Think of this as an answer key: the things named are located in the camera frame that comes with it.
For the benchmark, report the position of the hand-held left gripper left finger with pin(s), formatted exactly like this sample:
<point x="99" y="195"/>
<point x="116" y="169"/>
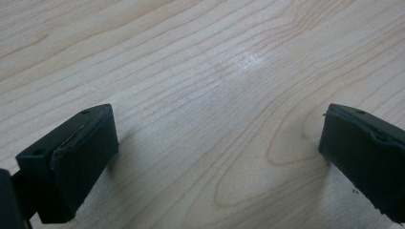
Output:
<point x="73" y="165"/>

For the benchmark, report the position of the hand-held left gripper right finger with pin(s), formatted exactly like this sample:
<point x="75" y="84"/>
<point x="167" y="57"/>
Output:
<point x="366" y="159"/>

